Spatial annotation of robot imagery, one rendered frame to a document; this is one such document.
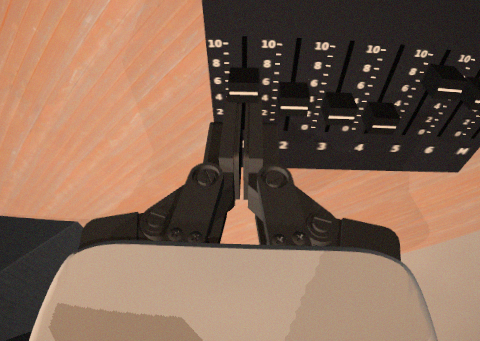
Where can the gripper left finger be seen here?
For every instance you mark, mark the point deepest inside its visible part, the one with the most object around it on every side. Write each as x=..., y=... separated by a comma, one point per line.
x=196, y=211

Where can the black lighting desk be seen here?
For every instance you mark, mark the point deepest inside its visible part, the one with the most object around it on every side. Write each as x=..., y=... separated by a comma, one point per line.
x=361, y=61

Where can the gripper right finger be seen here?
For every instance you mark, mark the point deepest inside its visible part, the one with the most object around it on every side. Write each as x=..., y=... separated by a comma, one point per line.
x=284, y=214

